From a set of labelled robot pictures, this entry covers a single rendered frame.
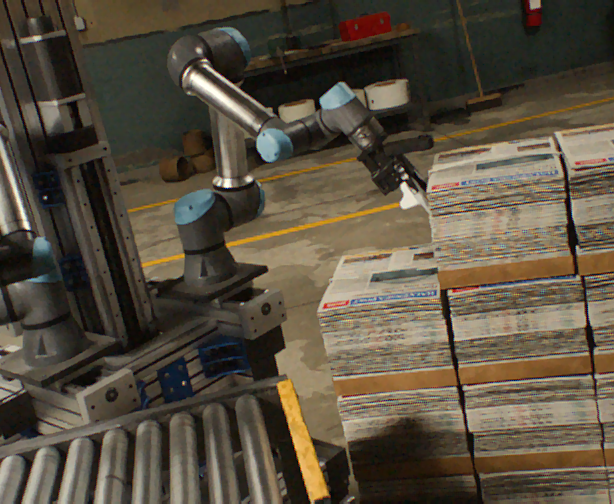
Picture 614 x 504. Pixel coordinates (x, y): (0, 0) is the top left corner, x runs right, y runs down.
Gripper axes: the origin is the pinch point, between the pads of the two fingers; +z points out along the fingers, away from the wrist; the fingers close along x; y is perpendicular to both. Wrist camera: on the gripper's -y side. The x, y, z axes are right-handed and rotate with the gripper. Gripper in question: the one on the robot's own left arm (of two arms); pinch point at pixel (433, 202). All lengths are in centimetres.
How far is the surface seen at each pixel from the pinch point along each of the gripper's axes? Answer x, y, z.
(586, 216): 17.5, -26.7, 18.3
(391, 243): -280, 97, 58
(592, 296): 17.8, -17.4, 33.4
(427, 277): 6.5, 11.0, 12.3
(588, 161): 14.1, -33.4, 9.8
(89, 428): 60, 68, -16
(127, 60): -576, 266, -164
